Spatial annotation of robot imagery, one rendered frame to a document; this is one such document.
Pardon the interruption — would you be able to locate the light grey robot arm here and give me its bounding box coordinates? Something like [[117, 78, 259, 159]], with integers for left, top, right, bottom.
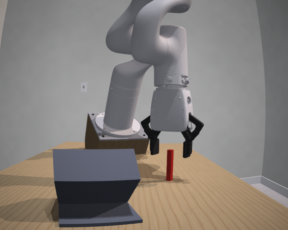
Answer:
[[95, 0, 192, 137]]

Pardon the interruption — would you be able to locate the dark grey sloped panel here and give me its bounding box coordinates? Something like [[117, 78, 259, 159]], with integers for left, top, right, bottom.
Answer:
[[53, 149, 143, 228]]

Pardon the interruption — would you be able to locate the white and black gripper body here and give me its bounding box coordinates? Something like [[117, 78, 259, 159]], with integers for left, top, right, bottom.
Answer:
[[150, 87, 193, 132]]

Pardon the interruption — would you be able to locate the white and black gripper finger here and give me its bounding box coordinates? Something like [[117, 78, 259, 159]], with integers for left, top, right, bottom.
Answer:
[[141, 116, 161, 155], [181, 113, 204, 158]]

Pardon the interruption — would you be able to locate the red rectangular peg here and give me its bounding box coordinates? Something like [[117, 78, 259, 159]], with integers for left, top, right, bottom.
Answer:
[[166, 149, 174, 181]]

